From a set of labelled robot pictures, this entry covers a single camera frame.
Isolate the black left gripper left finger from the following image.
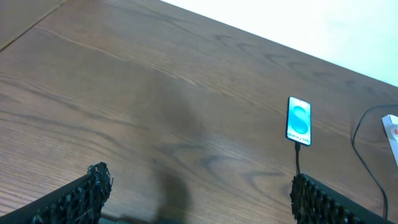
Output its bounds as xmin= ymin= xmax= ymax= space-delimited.
xmin=1 ymin=162 xmax=113 ymax=224

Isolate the blue Galaxy smartphone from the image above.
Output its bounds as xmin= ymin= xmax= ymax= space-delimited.
xmin=285 ymin=96 xmax=312 ymax=146

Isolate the white power strip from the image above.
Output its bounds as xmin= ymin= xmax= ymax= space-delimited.
xmin=382 ymin=114 xmax=398 ymax=165

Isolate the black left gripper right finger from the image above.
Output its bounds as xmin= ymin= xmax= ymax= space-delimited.
xmin=290 ymin=174 xmax=392 ymax=224

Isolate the black USB charging cable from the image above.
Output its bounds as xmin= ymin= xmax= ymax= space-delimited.
xmin=294 ymin=104 xmax=398 ymax=220

